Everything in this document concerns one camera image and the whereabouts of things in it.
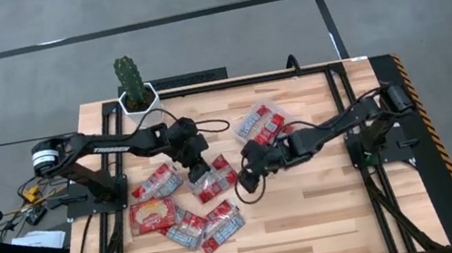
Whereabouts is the black panel with hazard stripe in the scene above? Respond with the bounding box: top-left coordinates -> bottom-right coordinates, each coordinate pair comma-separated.
368,43 -> 452,253

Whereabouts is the clear plastic container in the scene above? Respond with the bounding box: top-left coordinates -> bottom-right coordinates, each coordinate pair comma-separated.
227,96 -> 298,150

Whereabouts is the red popcorn bag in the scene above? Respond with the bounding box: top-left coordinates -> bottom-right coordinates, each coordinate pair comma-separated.
196,212 -> 251,253
232,103 -> 277,140
126,160 -> 187,204
125,194 -> 180,238
250,111 -> 291,147
155,201 -> 214,253
199,197 -> 242,232
184,151 -> 242,207

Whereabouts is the black cable loop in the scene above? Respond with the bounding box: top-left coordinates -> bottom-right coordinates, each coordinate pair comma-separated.
284,53 -> 303,73

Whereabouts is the white hexagonal planter pot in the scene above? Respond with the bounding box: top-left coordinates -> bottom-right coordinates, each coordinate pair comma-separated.
114,80 -> 165,130

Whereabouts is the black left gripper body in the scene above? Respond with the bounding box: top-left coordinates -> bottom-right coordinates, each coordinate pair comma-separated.
171,128 -> 214,173

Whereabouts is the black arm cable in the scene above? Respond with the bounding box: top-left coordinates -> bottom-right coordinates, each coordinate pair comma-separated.
229,151 -> 272,209
130,95 -> 232,148

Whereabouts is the green cactus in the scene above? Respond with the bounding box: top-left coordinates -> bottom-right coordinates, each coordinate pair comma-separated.
112,52 -> 150,111

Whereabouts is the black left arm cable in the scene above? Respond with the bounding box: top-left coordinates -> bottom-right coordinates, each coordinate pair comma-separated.
130,95 -> 232,148

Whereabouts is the yellow cable connector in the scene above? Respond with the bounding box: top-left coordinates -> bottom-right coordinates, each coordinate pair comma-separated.
20,184 -> 44,204

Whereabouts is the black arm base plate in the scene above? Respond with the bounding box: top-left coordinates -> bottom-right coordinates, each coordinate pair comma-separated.
61,172 -> 134,221
343,121 -> 418,171

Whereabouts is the black aluminium table frame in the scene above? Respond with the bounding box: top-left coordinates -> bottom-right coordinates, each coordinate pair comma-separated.
36,46 -> 452,253

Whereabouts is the small black device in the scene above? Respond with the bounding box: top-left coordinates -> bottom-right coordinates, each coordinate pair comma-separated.
23,204 -> 51,228

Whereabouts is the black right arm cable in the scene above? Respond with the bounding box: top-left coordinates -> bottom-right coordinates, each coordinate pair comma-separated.
229,151 -> 272,209

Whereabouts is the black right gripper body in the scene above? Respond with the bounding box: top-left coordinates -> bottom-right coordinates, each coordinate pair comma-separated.
237,133 -> 289,175

